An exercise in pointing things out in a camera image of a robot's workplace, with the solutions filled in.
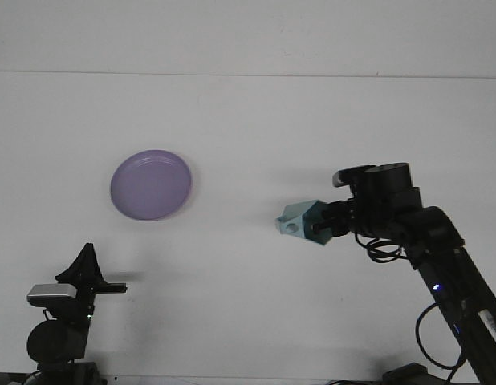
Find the pale blue hexagonal cup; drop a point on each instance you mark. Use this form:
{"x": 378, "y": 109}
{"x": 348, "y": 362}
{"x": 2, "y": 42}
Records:
{"x": 298, "y": 218}

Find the round purple plate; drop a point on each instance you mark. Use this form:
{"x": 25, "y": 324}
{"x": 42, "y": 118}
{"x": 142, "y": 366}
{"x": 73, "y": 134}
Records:
{"x": 149, "y": 186}

